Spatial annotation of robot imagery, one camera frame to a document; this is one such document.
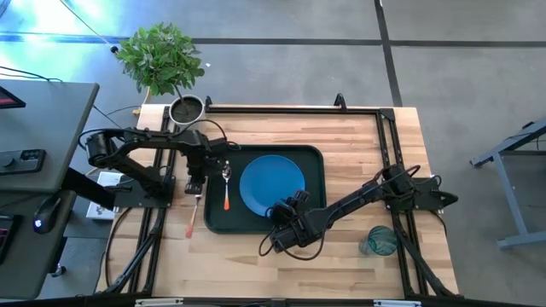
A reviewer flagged dark green plastic tray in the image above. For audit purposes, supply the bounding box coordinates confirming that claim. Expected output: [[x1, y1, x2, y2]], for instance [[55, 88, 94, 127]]
[[202, 143, 328, 235]]

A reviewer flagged white power adapter box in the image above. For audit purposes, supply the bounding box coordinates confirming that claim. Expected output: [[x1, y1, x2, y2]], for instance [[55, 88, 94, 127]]
[[85, 171, 126, 222]]

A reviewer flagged black keyboard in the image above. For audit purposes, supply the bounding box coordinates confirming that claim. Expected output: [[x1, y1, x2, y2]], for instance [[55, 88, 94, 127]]
[[0, 214, 19, 266]]

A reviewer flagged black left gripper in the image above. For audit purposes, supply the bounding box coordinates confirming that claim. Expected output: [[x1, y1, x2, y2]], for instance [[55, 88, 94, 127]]
[[183, 144, 215, 196]]

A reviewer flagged black controller box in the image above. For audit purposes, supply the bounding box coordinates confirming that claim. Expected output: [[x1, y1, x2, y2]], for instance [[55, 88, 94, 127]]
[[0, 148, 48, 177]]

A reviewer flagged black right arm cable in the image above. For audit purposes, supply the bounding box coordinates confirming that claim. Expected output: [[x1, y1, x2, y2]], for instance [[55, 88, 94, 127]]
[[257, 229, 328, 263]]

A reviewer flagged black support beam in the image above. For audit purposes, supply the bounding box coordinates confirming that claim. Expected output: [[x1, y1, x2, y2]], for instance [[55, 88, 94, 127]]
[[62, 166, 118, 211]]

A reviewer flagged steel fork with orange handle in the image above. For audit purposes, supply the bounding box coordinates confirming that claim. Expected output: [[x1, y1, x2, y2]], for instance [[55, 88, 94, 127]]
[[184, 194, 203, 240]]

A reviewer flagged grey desk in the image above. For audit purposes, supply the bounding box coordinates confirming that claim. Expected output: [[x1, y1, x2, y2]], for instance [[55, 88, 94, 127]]
[[0, 79, 101, 300]]

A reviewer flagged teal faceted plastic cup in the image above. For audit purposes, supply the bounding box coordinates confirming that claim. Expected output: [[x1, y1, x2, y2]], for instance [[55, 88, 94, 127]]
[[358, 224, 399, 258]]

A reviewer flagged blue round plate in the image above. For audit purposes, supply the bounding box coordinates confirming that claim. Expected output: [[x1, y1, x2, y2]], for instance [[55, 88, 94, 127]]
[[238, 153, 307, 218]]

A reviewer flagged grey metal table frame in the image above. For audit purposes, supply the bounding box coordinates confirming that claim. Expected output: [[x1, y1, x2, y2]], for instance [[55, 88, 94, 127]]
[[469, 119, 546, 251]]

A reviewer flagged white plant pot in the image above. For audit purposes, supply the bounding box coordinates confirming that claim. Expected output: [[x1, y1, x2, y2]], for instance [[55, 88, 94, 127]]
[[168, 94, 206, 127]]

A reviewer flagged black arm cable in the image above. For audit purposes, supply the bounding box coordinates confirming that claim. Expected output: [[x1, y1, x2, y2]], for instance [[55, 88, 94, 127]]
[[186, 118, 242, 151], [257, 229, 328, 263]]

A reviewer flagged white metal bracket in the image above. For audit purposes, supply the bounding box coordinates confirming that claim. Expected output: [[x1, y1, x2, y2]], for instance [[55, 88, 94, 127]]
[[373, 298, 423, 307], [134, 297, 185, 307]]

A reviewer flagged black aluminium table frame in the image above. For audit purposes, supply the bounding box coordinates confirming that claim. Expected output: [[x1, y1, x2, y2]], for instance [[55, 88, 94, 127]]
[[96, 92, 462, 300]]

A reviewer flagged black computer mouse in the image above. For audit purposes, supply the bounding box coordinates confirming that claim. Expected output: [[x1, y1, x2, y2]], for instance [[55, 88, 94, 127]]
[[32, 193, 64, 235]]

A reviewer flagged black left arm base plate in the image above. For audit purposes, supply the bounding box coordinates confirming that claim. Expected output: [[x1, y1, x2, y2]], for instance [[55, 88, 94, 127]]
[[113, 175, 177, 210]]

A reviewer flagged black tablet with red screen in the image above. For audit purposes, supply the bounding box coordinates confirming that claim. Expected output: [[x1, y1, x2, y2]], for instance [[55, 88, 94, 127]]
[[0, 84, 27, 111]]

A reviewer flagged steel spoon with orange handle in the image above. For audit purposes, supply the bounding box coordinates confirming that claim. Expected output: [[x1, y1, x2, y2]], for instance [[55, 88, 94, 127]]
[[220, 163, 234, 212]]

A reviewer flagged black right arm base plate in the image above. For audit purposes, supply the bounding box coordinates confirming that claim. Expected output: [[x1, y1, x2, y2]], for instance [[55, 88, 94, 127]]
[[385, 175, 460, 213]]

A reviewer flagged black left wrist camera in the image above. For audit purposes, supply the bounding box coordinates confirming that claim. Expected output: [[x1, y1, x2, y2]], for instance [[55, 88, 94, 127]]
[[210, 137, 230, 165]]

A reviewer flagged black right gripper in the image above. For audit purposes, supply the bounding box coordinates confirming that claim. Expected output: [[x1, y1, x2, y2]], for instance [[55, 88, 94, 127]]
[[268, 189, 326, 253]]

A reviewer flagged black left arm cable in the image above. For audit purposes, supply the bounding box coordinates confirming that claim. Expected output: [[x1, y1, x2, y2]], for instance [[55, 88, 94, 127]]
[[186, 118, 242, 151]]

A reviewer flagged green leafy potted plant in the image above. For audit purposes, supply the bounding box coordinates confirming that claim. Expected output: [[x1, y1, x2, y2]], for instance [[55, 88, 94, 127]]
[[115, 21, 206, 98]]

